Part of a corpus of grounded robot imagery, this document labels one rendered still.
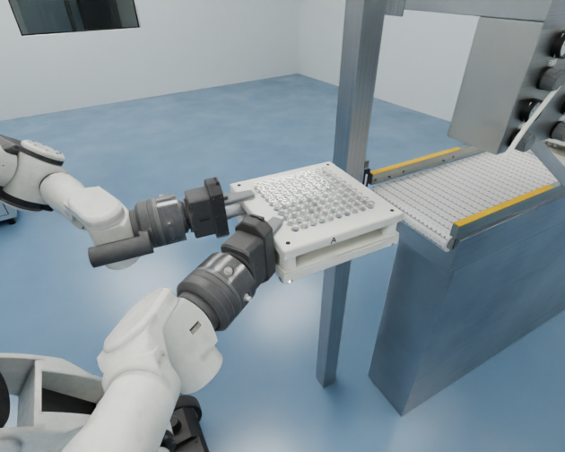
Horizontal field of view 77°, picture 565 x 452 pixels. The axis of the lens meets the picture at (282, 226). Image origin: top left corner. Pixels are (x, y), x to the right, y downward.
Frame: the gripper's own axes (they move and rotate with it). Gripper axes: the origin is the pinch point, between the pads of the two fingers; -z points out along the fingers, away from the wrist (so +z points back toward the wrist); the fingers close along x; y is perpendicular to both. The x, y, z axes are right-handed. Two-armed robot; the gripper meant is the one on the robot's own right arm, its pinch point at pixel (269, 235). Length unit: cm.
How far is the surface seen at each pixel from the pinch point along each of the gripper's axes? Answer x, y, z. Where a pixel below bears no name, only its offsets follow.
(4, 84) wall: 60, -476, -175
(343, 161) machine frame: 3.9, -1.8, -38.8
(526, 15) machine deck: -29.4, 27.8, -28.9
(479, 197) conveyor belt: 13, 30, -51
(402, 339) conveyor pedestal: 69, 21, -45
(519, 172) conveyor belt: 14, 39, -72
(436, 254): 20.2, 24.7, -33.5
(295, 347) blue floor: 106, -22, -47
